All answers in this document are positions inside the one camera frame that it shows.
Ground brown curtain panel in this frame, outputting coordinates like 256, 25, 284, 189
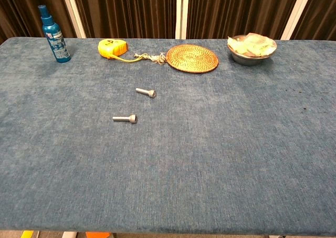
0, 0, 79, 44
292, 0, 336, 41
186, 0, 303, 40
71, 0, 177, 39

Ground steel bolt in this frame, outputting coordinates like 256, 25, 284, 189
135, 88, 157, 99
112, 114, 139, 124

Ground blue spray bottle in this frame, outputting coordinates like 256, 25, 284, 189
38, 4, 72, 63

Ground round woven rattan coaster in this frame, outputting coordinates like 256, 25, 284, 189
166, 44, 219, 73

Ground yellow tape measure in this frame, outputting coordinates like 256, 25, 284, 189
98, 38, 142, 63

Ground metal bowl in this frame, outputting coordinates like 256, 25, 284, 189
227, 35, 278, 67

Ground crumpled clear plastic wrappers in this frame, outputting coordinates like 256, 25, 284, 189
227, 33, 277, 57

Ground cream knotted rope tassel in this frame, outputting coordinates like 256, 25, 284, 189
134, 52, 167, 65

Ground white frame post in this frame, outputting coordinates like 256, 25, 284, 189
59, 0, 87, 39
175, 0, 190, 40
280, 0, 316, 41

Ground blue velvet table cloth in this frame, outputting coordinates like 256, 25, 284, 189
0, 37, 336, 235

